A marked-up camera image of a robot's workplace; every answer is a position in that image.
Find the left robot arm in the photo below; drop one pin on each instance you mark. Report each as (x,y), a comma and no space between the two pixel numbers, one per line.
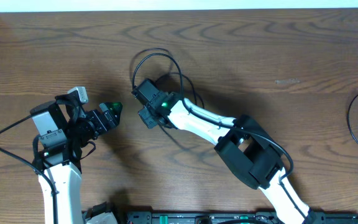
(65,128)

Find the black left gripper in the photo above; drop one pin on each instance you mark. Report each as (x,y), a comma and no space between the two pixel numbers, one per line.
(111,121)

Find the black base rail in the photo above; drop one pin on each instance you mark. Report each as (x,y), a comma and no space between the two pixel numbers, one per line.
(228,217)

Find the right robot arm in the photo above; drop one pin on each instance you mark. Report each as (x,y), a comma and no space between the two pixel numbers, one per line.
(245,148)

